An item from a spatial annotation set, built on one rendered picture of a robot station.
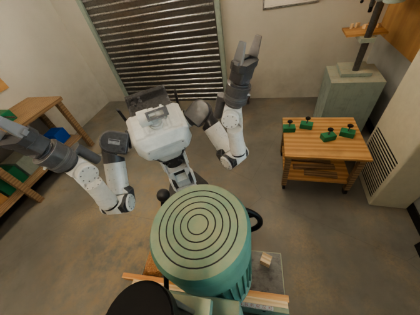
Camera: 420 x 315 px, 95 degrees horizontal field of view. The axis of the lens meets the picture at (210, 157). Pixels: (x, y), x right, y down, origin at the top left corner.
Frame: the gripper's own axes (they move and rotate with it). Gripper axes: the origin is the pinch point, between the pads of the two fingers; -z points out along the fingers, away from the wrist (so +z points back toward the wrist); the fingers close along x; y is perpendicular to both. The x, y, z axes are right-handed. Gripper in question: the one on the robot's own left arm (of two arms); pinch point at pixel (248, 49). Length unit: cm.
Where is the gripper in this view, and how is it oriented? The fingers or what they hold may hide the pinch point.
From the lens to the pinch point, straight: 68.7
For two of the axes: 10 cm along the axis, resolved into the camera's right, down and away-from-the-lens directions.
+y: -8.1, -5.0, 3.0
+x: -5.6, 5.5, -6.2
